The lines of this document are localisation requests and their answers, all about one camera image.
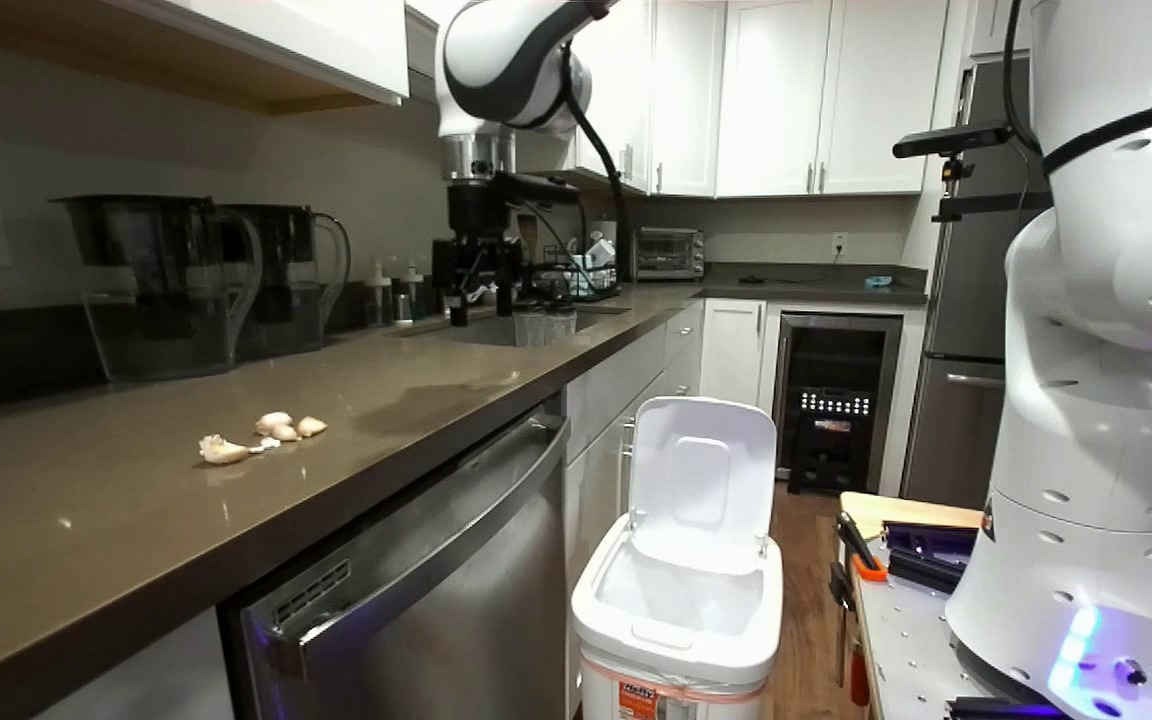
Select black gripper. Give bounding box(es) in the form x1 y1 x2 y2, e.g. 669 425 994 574
427 234 527 328

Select large garlic clove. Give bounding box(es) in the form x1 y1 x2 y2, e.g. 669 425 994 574
195 432 257 468

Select white plastic trash bin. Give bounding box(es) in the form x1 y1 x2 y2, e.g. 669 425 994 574
568 391 787 720

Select white bin liner bag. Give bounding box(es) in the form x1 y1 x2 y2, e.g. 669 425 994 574
596 525 766 630

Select small glass jar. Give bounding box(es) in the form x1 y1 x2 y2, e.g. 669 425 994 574
394 260 430 328
365 254 404 331

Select dark water filter pitcher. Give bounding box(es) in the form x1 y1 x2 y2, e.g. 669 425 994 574
220 199 355 364

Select narrow grey base cabinet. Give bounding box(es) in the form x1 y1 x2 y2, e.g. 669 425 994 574
560 351 641 591

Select white base cabinets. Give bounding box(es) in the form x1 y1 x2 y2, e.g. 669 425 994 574
697 296 783 413

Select stainless steel dishwasher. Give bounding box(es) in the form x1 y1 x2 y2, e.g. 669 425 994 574
214 394 573 720

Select black coffee maker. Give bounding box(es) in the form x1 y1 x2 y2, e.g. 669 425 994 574
55 192 268 391

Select black wine cooler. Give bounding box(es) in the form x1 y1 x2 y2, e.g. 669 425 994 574
771 307 902 501

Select orange black clamp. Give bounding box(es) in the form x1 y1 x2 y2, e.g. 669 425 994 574
830 512 894 591

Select stainless steel refrigerator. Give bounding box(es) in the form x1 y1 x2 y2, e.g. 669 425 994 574
898 53 1052 512

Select white perforated robot table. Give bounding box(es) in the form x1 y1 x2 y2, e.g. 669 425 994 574
830 486 1008 720

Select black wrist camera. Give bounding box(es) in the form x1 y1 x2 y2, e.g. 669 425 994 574
447 170 582 243

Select steel dishwasher handle bar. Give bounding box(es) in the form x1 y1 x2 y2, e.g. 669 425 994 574
233 413 573 659

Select wall cabinet over counter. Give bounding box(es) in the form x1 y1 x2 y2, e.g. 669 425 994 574
0 0 415 119

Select black camera bar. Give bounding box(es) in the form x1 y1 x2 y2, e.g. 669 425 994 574
888 119 1019 225

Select black aluminium rail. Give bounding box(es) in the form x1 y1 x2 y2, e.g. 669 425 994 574
881 520 989 591

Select black cable bundle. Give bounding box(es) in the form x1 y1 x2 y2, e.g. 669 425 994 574
999 0 1152 176

